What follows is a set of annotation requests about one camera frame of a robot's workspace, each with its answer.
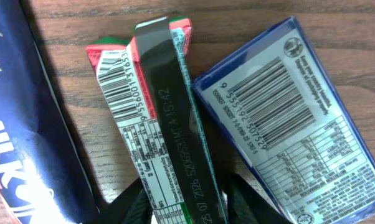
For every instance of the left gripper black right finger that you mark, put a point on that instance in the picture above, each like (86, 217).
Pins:
(246, 206)

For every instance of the purple Dairy Milk bar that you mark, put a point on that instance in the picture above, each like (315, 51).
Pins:
(41, 177)

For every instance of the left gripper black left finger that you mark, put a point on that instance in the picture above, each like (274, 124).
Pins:
(132, 206)

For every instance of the small blue carton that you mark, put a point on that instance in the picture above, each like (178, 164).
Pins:
(275, 102)

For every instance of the green candy stick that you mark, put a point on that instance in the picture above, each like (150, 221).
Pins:
(147, 87)

